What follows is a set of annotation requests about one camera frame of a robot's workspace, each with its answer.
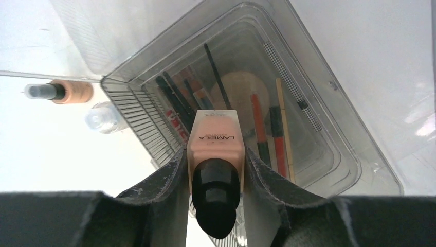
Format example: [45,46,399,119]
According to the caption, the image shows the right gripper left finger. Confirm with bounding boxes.
[1,148,189,246]

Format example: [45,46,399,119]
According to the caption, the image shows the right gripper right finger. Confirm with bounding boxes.
[243,149,435,246]

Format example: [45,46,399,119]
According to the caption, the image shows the gold eyebrow pencil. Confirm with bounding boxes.
[275,78,296,184]

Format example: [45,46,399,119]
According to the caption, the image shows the red lip gloss black cap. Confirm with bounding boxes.
[269,106,287,177]

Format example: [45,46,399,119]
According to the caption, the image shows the square foundation bottle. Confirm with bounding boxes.
[187,110,245,239]

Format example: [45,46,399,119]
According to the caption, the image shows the black powder brush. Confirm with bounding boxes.
[155,76,193,133]

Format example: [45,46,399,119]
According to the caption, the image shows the black makeup brush front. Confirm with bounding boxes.
[162,71,195,119]

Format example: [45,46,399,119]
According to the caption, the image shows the round powder puff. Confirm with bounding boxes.
[221,71,270,131]

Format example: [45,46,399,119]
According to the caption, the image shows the silver and red lip pencils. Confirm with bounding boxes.
[263,42,322,132]

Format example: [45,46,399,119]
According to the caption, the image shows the clear acrylic organizer box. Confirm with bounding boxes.
[0,0,404,247]

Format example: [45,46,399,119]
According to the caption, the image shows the foundation bottle with pump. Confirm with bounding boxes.
[24,80,94,104]

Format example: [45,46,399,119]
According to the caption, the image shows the thin black liner pencil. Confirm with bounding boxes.
[203,43,232,110]

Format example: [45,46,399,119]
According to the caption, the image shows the red lip gloss silver cap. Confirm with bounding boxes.
[165,109,189,144]

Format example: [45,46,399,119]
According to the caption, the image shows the black concealer tube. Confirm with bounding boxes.
[184,79,214,110]

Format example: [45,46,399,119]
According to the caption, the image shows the clear plastic bottle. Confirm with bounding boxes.
[84,101,129,134]

